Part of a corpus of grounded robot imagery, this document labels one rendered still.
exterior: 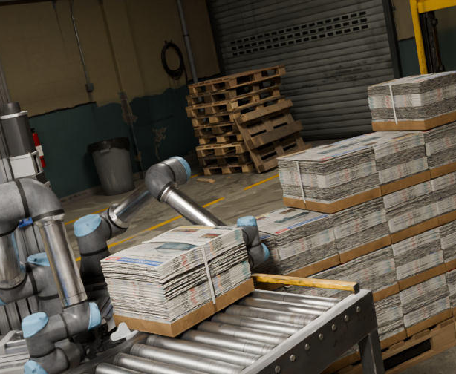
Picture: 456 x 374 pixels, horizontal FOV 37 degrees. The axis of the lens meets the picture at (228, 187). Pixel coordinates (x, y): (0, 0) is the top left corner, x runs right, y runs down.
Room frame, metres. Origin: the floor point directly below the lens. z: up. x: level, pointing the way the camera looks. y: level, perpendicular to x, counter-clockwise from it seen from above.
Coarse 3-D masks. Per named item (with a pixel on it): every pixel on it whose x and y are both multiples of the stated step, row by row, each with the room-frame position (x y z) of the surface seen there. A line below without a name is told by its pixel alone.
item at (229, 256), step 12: (180, 228) 2.34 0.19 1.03; (192, 228) 2.30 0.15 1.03; (204, 228) 2.27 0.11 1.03; (216, 228) 2.24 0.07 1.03; (228, 228) 2.21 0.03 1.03; (240, 228) 2.19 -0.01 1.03; (192, 240) 2.14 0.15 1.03; (204, 240) 2.11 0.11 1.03; (216, 240) 2.11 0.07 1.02; (228, 240) 2.14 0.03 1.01; (240, 240) 2.18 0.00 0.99; (216, 252) 2.10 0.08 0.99; (228, 252) 2.14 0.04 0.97; (240, 252) 2.17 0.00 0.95; (216, 264) 2.10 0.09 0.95; (228, 264) 2.13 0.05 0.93; (240, 264) 2.17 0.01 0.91; (216, 276) 2.09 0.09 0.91; (228, 276) 2.13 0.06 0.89; (240, 276) 2.17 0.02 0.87; (228, 288) 2.12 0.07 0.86
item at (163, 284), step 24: (120, 264) 2.06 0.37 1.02; (144, 264) 1.98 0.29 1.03; (168, 264) 1.96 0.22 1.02; (192, 264) 2.03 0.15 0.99; (120, 288) 2.09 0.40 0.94; (144, 288) 2.00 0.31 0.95; (168, 288) 1.95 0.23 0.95; (192, 288) 2.02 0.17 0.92; (120, 312) 2.10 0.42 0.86; (144, 312) 2.03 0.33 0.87; (168, 312) 1.94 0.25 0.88
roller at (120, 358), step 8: (120, 352) 1.92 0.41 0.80; (120, 360) 1.88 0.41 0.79; (128, 360) 1.86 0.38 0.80; (136, 360) 1.84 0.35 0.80; (144, 360) 1.83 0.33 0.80; (152, 360) 1.82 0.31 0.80; (128, 368) 1.85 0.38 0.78; (136, 368) 1.82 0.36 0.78; (144, 368) 1.80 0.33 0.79; (152, 368) 1.78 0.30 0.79; (160, 368) 1.76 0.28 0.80; (168, 368) 1.75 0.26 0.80; (176, 368) 1.73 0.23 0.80; (184, 368) 1.72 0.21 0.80
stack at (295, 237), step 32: (416, 192) 3.09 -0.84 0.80; (288, 224) 2.87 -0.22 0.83; (320, 224) 2.85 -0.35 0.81; (352, 224) 2.93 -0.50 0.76; (384, 224) 3.00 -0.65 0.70; (416, 224) 3.07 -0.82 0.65; (288, 256) 2.78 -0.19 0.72; (320, 256) 2.84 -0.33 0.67; (384, 256) 2.97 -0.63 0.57; (416, 256) 3.06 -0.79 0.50; (288, 288) 2.75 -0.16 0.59; (320, 288) 2.82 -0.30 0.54; (384, 288) 2.97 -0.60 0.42; (416, 288) 3.05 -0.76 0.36; (384, 320) 2.95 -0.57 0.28; (416, 320) 3.03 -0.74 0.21; (448, 320) 3.11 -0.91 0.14; (352, 352) 2.87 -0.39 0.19; (384, 352) 2.96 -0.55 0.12
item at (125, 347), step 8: (136, 336) 2.02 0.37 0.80; (144, 336) 2.01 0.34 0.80; (120, 344) 1.98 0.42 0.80; (128, 344) 1.97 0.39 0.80; (104, 352) 1.94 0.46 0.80; (112, 352) 1.93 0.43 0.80; (128, 352) 1.95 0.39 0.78; (96, 360) 1.90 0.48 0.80; (104, 360) 1.89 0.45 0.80; (112, 360) 1.90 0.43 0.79; (80, 368) 1.86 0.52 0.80; (88, 368) 1.85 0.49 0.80
